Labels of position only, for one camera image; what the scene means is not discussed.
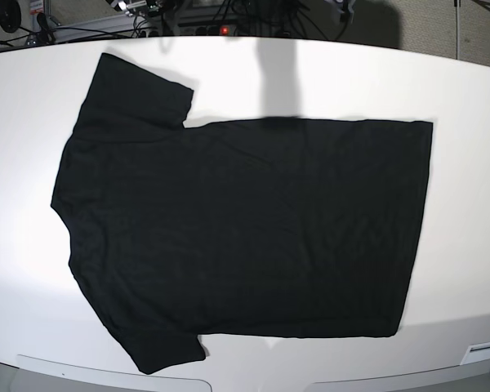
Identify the black power strip red switch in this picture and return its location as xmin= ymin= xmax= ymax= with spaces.
xmin=136 ymin=24 xmax=237 ymax=38

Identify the black T-shirt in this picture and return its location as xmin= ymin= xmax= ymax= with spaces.
xmin=51 ymin=53 xmax=433 ymax=374

